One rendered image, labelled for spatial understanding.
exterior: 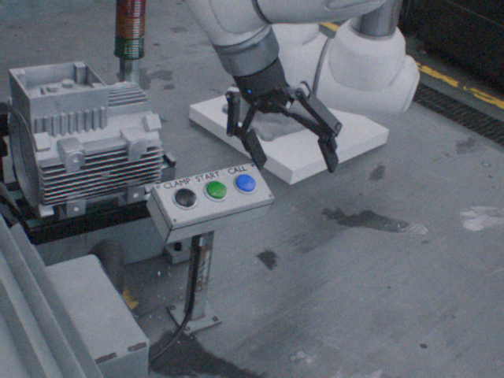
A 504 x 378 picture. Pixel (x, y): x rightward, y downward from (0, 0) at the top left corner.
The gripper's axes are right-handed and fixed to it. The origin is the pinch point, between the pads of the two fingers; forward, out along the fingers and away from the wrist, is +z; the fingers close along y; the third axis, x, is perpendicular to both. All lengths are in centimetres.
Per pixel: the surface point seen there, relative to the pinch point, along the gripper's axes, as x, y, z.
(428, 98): -239, 70, 178
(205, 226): 22.2, 2.7, -8.1
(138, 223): 15.6, 24.6, 0.9
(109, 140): 14.2, 20.8, -17.1
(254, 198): 15.4, -2.0, -7.1
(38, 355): 63, -28, -47
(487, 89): -273, 46, 198
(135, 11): -21.7, 37.9, -18.9
